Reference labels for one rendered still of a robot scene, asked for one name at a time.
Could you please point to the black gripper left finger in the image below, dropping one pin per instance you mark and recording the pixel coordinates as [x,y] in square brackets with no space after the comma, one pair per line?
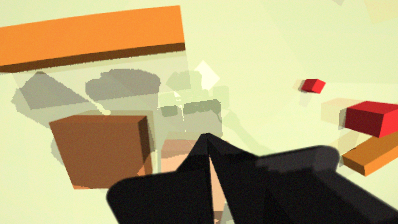
[189,187]

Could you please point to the orange flat bar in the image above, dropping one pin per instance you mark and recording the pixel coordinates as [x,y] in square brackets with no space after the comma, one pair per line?
[84,39]
[372,154]

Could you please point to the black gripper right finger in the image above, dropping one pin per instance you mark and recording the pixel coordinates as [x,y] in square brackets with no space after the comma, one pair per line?
[243,176]

